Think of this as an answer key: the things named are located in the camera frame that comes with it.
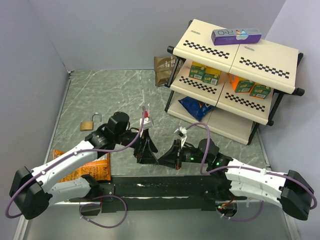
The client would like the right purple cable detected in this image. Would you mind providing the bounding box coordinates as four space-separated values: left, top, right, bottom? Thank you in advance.
186 122 316 222

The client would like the green box far left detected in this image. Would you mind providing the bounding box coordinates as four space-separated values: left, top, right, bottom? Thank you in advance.
188 61 207 81

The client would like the orange chips bag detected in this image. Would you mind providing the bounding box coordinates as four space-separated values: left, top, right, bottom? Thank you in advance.
59 153 112 183

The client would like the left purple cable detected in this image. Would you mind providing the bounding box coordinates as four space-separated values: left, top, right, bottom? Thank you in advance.
4 106 148 229

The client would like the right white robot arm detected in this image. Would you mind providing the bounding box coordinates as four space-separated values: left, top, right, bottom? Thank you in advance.
158 139 318 221

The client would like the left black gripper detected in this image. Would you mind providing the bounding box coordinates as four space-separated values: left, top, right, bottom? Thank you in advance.
114 127 159 164

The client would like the orange green box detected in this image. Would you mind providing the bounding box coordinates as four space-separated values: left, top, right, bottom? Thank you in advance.
228 73 255 93

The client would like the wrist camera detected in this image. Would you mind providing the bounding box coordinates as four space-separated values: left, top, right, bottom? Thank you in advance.
174 126 188 148
139 106 154 131

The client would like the brown foil pouch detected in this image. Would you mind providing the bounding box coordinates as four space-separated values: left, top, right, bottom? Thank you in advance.
153 56 177 87

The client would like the brass padlock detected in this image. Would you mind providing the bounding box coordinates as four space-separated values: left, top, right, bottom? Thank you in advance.
79 112 102 132

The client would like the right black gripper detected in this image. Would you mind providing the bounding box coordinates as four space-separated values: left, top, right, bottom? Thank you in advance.
158 138 211 169

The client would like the purple toothpaste box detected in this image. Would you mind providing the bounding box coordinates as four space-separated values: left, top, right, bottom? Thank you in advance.
211 27 262 46

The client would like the beige three-tier shelf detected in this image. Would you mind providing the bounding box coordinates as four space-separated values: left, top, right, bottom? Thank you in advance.
165 19 305 145

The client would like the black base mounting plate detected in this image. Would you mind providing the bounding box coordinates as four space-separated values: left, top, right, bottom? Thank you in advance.
68 174 253 215

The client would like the green box far right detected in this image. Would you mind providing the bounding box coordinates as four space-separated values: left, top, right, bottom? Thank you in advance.
249 83 272 99

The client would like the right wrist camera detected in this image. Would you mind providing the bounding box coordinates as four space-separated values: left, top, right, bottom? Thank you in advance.
174 126 188 148

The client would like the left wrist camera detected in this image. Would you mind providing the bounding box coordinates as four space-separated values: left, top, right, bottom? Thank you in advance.
139 106 154 131

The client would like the purple cable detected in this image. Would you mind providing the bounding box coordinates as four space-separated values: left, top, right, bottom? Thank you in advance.
4 106 148 229
186 122 316 222

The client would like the blue snack bag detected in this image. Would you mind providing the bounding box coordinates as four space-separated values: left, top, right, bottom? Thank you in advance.
178 96 215 122

